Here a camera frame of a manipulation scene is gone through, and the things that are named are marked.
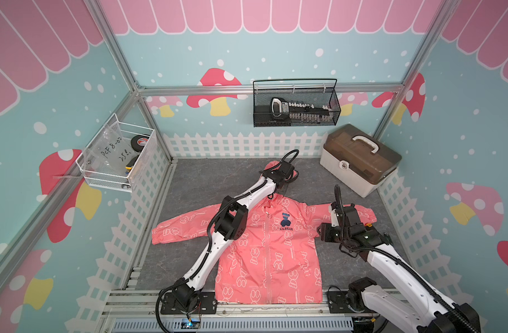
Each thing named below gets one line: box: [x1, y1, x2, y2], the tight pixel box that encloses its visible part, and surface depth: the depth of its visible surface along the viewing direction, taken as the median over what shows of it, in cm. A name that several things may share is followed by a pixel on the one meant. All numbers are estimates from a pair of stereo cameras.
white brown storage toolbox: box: [319, 123, 403, 199], surface depth 100 cm
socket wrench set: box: [270, 97, 334, 123], surface depth 91 cm
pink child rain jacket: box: [151, 188, 377, 305], surface depth 85 cm
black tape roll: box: [130, 134, 150, 152], surface depth 82 cm
